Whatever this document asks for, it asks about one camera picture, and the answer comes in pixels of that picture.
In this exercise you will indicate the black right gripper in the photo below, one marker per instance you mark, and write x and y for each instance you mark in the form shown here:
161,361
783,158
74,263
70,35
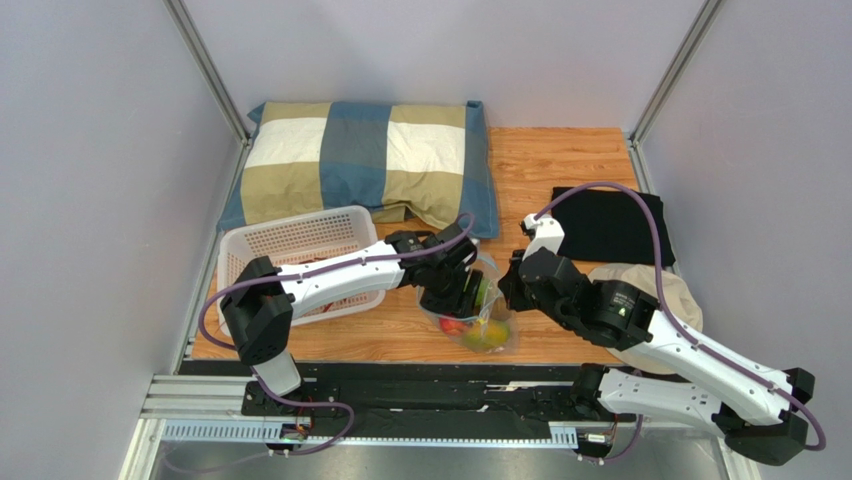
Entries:
517,287

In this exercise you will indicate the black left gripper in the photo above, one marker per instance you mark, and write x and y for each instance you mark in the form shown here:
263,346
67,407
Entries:
460,302

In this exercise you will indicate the clear zip top bag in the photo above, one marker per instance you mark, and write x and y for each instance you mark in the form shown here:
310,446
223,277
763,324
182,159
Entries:
476,317

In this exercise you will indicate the red toy lobster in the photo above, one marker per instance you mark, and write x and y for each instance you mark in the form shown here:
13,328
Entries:
329,306

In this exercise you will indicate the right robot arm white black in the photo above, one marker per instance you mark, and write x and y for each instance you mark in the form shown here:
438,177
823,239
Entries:
758,411

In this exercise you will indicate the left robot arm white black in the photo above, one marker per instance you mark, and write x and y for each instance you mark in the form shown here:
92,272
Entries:
266,301

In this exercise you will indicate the red toy fruit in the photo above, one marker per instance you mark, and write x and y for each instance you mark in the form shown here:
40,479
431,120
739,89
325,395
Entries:
453,327

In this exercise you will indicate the yellow toy fruit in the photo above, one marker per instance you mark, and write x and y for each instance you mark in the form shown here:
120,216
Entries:
486,336

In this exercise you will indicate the black folded cloth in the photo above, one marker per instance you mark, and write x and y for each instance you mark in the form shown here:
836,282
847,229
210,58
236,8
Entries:
604,226

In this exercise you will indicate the plaid pillow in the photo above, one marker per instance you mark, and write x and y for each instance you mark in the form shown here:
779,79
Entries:
429,162

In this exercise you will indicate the beige hat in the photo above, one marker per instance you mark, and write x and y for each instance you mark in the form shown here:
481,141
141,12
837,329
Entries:
677,295

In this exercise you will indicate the white plastic basket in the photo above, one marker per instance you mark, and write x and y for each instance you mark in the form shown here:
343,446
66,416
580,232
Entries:
295,240

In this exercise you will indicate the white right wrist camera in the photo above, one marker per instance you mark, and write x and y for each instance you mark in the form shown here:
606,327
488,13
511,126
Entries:
543,232

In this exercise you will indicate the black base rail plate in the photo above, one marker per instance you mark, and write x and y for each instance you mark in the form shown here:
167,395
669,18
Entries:
474,401

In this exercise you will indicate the aluminium frame rail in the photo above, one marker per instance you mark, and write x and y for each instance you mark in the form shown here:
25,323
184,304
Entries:
190,428

